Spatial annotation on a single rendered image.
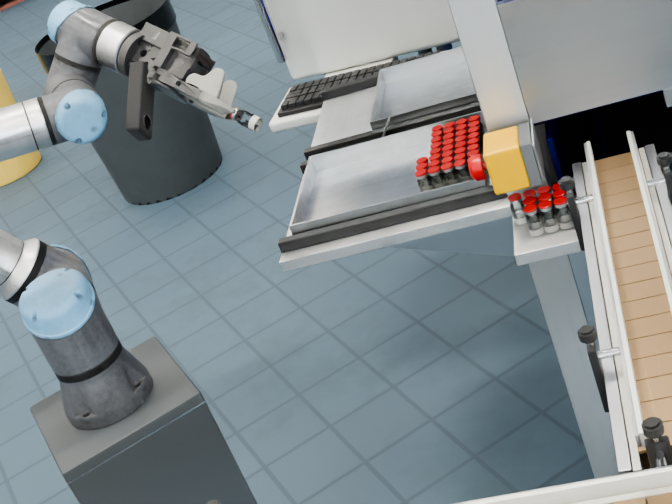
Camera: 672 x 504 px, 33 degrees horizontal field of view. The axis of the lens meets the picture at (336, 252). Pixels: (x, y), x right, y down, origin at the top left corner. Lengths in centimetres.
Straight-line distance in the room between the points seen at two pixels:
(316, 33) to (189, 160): 186
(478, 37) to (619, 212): 32
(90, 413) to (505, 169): 77
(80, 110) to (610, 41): 77
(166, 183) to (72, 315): 282
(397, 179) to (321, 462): 107
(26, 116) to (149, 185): 291
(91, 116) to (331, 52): 121
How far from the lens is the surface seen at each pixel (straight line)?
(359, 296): 346
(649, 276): 149
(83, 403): 190
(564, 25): 169
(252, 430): 311
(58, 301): 182
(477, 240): 196
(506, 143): 168
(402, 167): 206
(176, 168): 458
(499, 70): 171
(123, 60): 178
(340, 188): 207
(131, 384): 189
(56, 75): 185
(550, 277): 188
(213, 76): 171
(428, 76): 241
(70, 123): 171
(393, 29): 277
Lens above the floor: 176
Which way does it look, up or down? 28 degrees down
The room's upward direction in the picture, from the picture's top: 22 degrees counter-clockwise
